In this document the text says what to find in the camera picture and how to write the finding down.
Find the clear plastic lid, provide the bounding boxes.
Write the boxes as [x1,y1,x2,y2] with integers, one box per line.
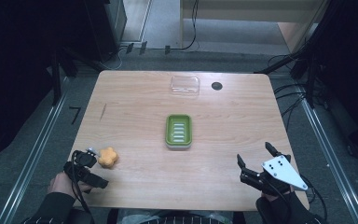
[170,75,201,97]

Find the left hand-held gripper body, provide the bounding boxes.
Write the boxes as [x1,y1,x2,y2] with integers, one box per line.
[62,149,110,194]

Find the green soap dish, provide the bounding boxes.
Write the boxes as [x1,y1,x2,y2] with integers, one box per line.
[164,113,194,150]

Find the person's left hand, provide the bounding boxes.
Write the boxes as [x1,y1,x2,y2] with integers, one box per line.
[47,171,93,201]

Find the person's right hand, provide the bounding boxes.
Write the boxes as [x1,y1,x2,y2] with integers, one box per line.
[260,184,295,203]

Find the black metal stand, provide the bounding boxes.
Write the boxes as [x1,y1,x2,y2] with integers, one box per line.
[254,43,320,109]
[49,46,106,106]

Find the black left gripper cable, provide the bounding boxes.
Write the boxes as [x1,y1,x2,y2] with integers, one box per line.
[70,150,93,216]

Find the light wooden shelf unit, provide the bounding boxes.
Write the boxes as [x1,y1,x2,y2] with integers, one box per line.
[180,0,330,54]

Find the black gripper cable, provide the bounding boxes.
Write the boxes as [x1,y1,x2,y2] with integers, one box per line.
[300,175,329,222]
[70,150,93,216]

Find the black cabinet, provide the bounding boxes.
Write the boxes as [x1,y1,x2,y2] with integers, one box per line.
[83,0,129,63]

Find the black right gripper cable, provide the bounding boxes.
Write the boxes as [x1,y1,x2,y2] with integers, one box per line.
[300,175,329,222]

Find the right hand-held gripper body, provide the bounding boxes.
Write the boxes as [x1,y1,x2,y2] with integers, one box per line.
[239,154,310,196]

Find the aluminium floor rail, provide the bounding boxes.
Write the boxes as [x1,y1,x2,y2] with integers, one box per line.
[293,82,358,224]
[0,76,70,224]

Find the bundle of black floor cables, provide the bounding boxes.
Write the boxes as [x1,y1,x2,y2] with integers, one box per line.
[267,52,311,132]

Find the black hanging power cable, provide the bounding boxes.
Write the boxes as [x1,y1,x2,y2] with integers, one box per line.
[164,0,200,56]

